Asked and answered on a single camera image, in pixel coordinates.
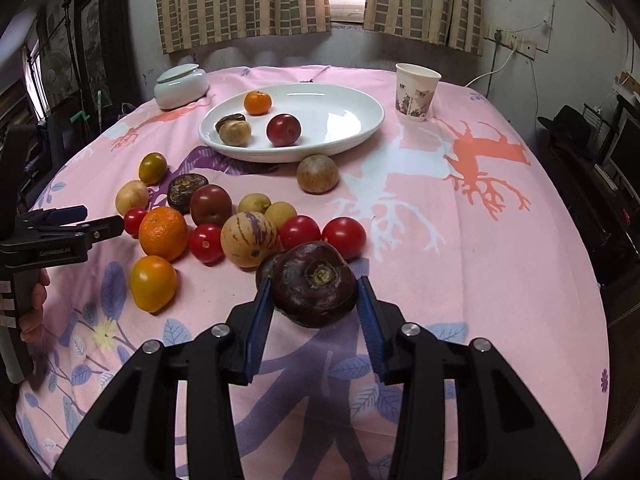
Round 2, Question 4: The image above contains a white wall power strip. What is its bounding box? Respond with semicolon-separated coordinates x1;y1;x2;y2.
492;27;537;58

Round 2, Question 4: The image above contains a pink printed tablecloth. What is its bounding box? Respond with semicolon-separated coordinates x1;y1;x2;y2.
15;65;611;480

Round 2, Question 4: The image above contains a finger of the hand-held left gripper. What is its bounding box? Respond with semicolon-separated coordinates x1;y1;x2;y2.
14;205;89;231
20;215;125;244

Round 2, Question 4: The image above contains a large orange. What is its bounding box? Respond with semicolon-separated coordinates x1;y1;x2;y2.
138;206;189;262

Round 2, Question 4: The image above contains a pale yellow fruit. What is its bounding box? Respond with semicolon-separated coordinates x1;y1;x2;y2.
115;180;150;217

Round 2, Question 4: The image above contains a white oval plate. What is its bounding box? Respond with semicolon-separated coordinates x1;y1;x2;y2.
198;83;385;163

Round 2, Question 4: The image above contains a tan round fruit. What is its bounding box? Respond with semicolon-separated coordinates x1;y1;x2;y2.
219;120;252;148

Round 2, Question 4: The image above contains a green yellow tomato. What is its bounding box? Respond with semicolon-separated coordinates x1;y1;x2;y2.
138;152;168;185

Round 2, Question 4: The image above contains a standing fan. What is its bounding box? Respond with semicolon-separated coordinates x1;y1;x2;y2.
42;50;68;101

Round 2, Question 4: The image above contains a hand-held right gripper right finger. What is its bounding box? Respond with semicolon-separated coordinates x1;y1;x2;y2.
356;275;583;480

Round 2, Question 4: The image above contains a computer monitor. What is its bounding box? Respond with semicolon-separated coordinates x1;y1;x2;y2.
607;117;640;191

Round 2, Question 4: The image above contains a framed wall vent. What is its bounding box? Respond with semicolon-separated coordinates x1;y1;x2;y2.
585;0;617;26

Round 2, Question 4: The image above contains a yellow orange tomato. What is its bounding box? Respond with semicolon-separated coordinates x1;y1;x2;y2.
130;255;179;312

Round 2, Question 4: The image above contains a white power cable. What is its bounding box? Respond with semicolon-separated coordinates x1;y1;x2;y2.
462;45;518;88

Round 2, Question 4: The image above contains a person's left hand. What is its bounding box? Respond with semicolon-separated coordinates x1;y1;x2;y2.
19;267;51;346

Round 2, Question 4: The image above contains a brown round fruit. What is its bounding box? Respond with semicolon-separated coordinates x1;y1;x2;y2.
296;155;340;195

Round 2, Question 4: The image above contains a red plum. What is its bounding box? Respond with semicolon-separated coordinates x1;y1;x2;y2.
266;113;302;147

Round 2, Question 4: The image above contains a dark wooden framed picture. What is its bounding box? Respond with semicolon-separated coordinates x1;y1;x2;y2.
75;0;138;106

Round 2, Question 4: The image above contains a small mandarin orange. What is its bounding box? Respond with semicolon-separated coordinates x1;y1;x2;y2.
244;90;272;116

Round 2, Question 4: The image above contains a black hat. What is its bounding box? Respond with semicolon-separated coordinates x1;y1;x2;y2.
537;105;596;141

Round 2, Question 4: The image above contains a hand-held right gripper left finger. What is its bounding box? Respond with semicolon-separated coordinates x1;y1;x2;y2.
52;276;273;480

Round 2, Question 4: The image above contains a dark red tomato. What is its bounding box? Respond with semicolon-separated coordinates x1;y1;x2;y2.
190;184;233;227

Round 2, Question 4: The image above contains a checked beige curtain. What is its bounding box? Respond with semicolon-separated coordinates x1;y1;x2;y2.
154;0;332;53
362;0;485;57

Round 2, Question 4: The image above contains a white ceramic lidded jar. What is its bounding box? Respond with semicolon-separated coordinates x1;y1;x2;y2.
153;62;210;110

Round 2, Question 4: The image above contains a printed paper cup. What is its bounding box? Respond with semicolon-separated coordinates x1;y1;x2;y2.
395;63;442;123

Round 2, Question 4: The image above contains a striped pepino melon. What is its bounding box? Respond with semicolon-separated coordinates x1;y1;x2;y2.
220;212;281;271

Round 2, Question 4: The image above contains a small red cherry tomato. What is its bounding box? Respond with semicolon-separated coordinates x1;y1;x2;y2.
123;207;148;237

